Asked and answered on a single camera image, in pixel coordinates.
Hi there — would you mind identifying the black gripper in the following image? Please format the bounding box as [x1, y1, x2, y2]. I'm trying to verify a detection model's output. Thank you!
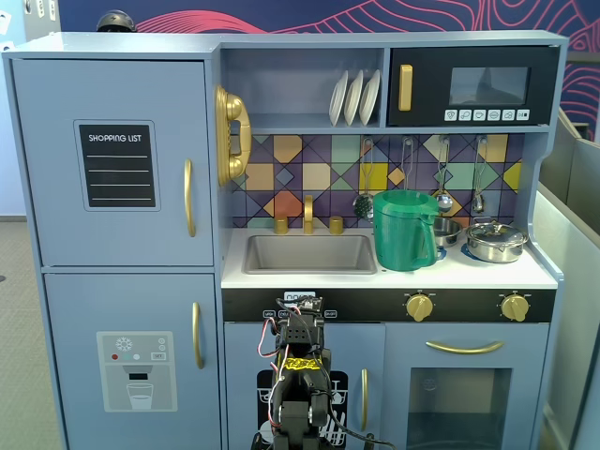
[280, 307, 325, 329]

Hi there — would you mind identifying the blue door with shopping list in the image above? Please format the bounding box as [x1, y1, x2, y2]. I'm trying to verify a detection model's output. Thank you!
[9, 58, 215, 268]

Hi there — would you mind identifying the blue dishwasher door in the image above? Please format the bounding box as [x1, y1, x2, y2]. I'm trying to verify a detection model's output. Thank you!
[223, 322, 386, 450]

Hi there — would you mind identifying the blue oven door with window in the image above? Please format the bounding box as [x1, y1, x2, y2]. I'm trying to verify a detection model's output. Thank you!
[384, 322, 551, 450]

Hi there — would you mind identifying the small open steel pot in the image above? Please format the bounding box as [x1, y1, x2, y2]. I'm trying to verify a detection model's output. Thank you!
[433, 216, 465, 249]

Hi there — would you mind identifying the blue door with ice dispenser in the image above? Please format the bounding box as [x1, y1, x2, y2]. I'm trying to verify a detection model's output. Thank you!
[42, 272, 224, 450]

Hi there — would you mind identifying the grey toy sink basin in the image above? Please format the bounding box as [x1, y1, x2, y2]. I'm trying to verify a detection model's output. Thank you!
[241, 232, 379, 277]

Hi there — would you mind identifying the gold toy faucet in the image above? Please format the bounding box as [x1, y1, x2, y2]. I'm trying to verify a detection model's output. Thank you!
[302, 194, 316, 235]

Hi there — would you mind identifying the gold stove knob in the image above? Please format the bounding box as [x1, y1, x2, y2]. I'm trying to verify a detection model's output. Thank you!
[405, 293, 435, 323]
[500, 293, 532, 323]

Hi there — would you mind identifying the green plastic pitcher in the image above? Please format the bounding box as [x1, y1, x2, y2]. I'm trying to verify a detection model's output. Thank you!
[372, 189, 443, 272]

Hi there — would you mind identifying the steel ladle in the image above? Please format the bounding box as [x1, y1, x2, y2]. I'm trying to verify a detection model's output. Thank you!
[433, 135, 454, 213]

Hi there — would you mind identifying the steel pot with lid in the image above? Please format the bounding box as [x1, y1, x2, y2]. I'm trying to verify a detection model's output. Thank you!
[463, 216, 530, 263]

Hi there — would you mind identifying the small steel spoon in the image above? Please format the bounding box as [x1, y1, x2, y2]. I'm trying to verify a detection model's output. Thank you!
[471, 135, 489, 214]

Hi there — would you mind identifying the white toy plate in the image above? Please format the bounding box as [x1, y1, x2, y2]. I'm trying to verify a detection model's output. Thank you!
[329, 69, 351, 128]
[344, 69, 366, 127]
[358, 68, 382, 127]

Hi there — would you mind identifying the gold toy telephone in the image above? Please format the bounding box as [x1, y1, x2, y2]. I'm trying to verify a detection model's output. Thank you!
[214, 84, 254, 188]

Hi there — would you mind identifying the grey office partition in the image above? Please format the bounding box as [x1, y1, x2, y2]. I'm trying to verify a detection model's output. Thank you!
[533, 180, 600, 450]

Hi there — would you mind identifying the blue toy kitchen body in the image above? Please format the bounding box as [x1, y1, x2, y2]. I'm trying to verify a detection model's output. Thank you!
[2, 30, 571, 450]

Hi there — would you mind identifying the black helmet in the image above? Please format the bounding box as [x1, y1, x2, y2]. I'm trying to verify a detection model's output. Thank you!
[96, 9, 138, 33]

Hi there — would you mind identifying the small wrist camera board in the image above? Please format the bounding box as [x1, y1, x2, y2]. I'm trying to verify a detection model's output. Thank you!
[294, 294, 325, 313]

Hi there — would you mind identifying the black cable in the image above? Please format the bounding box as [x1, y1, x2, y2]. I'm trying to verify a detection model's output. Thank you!
[326, 397, 396, 450]

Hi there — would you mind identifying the steel wire handle utensil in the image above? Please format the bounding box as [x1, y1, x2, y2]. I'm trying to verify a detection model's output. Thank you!
[399, 135, 416, 193]

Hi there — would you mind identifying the grey wall panel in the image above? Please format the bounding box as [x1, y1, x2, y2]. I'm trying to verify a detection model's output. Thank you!
[22, 0, 60, 23]

